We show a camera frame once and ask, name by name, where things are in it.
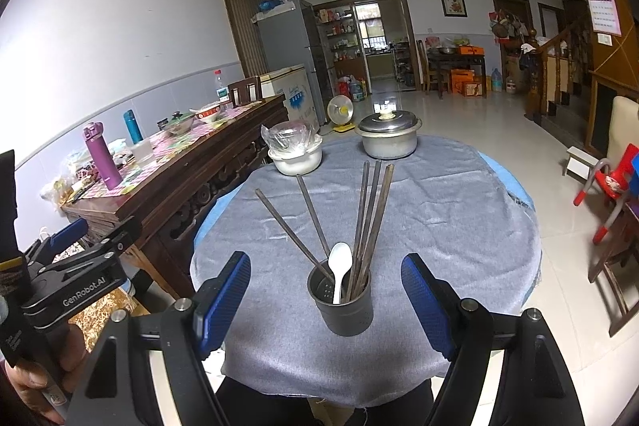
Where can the person's left hand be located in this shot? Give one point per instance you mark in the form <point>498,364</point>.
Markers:
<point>75,351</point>

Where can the dark wooden side table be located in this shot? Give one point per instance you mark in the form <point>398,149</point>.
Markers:
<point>442,61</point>

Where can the brown wooden door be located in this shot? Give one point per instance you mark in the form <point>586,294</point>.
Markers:
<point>244,17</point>

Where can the red child chair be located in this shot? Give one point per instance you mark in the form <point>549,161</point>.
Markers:
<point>611,181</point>

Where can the golden patterned cloth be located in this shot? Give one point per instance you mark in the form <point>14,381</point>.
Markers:
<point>90,331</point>

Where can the framed wall picture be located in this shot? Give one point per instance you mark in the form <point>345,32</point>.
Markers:
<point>453,3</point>

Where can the hanging bags on wall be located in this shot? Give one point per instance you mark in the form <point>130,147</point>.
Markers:
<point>506,24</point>

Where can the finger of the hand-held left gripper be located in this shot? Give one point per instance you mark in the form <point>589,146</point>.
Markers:
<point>70,231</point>
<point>120,239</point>

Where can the white chest freezer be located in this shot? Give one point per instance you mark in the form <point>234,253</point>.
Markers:
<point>294,91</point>

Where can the white step stool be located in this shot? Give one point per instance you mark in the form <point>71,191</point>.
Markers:
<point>581,164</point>

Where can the wooden chair back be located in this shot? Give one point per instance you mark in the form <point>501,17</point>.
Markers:
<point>244,90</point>

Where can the clear plastic container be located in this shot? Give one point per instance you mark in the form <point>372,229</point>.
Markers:
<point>143,151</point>

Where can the shelf with groceries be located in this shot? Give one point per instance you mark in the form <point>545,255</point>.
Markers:
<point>339,41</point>

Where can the carved wooden sideboard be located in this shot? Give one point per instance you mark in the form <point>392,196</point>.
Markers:
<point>189,166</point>

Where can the cream upholstered chair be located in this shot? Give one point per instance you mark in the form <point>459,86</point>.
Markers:
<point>624,131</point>

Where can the orange cardboard box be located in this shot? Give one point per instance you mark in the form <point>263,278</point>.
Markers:
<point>467,82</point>

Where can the blue water jug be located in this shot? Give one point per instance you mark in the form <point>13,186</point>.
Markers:
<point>496,80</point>

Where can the dark metal utensil holder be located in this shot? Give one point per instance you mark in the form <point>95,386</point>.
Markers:
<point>344,313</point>

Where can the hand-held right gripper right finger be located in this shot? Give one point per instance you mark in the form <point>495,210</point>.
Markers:
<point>429,301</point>

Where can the patterned ceramic bowl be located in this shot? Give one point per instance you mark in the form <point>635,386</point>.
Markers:
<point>208,112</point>

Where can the white plastic spoon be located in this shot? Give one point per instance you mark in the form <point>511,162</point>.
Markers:
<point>340,256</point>

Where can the water jug by shelf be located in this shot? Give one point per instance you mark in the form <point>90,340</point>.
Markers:
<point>356,89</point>

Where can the dark wooden chair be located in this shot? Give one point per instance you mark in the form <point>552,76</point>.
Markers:
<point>423,61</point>

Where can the pink checkered runner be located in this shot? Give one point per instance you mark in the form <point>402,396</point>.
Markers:
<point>164,144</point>

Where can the pile of snack packets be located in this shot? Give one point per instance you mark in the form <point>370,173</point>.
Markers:
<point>70,176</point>

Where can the blue table cover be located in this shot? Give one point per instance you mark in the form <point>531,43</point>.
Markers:
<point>514,179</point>

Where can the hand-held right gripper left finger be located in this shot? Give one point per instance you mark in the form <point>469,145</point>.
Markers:
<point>222,301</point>

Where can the metal pot with lid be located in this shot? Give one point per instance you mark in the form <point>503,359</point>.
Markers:
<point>389,124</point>

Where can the teal water bottle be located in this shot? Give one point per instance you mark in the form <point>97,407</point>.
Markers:
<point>133,126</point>

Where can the person's dark clothing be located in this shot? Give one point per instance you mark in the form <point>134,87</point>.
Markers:
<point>274,406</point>

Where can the blue basin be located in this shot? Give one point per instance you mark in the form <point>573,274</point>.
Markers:
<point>269,4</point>

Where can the clear plastic drink bottle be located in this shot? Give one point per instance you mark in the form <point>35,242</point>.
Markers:
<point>221,89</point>

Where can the plastic-wrapped bowl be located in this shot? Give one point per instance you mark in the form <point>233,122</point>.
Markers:
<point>289,136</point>

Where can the wooden staircase railing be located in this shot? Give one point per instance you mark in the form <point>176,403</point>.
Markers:
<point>554,71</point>

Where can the grey tablecloth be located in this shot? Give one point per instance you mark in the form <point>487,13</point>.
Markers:
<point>449,216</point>

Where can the metal basin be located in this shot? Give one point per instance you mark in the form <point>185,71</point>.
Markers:
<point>447,50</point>

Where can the flat orange box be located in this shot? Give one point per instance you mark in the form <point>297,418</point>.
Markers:
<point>472,50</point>

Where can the grey refrigerator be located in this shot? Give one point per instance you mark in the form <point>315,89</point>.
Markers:
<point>284,36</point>

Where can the dark wooden chopstick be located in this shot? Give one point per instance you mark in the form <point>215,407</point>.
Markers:
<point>361,206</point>
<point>314,216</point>
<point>289,229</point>
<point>382,206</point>
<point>376,206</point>
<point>369,206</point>

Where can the small electric fan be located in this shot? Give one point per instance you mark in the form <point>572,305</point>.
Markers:
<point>341,111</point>

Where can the bowl with glass lid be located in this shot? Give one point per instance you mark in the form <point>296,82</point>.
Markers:
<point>177,124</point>

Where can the purple water bottle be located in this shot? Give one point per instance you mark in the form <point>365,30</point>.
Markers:
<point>105,161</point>

